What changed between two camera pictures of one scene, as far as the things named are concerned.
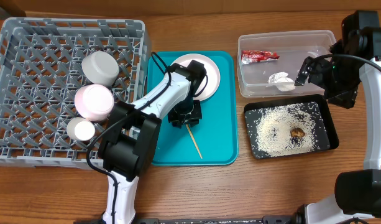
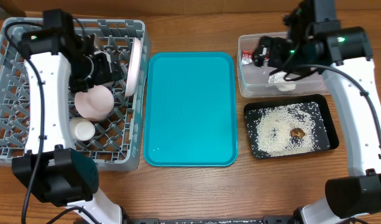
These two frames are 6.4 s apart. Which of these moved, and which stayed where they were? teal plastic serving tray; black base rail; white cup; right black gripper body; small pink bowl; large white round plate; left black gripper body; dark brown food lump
Moved: left black gripper body; right black gripper body; large white round plate
Stayed: dark brown food lump; black base rail; teal plastic serving tray; white cup; small pink bowl
